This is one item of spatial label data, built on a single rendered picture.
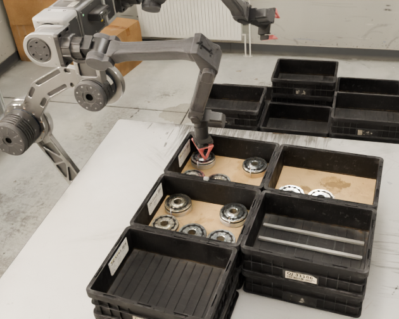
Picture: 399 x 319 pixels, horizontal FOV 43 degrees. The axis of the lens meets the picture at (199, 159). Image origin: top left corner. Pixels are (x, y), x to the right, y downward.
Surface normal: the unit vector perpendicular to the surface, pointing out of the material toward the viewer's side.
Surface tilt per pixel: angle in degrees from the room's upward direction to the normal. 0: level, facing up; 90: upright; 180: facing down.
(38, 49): 90
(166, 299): 0
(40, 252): 0
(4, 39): 90
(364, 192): 0
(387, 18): 90
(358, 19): 90
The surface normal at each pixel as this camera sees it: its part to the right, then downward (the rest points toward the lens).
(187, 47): -0.33, -0.39
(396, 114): -0.08, -0.80
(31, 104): -0.28, 0.59
